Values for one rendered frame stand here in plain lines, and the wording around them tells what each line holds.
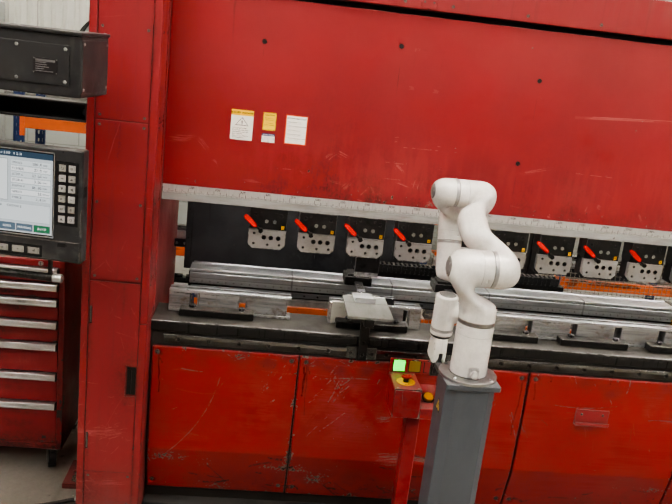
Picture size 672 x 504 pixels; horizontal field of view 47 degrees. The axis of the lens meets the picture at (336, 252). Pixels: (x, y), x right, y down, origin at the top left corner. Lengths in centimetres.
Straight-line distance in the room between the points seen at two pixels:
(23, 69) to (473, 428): 179
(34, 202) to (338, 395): 145
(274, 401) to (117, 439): 64
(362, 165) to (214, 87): 65
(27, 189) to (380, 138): 133
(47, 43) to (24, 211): 52
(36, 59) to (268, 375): 150
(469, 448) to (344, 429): 83
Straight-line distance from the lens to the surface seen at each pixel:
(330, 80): 303
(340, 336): 314
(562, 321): 346
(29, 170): 255
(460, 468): 266
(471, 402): 255
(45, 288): 346
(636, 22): 331
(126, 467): 332
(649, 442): 372
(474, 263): 241
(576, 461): 363
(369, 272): 321
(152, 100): 285
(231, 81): 303
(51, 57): 251
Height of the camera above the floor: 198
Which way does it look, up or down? 15 degrees down
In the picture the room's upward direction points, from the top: 7 degrees clockwise
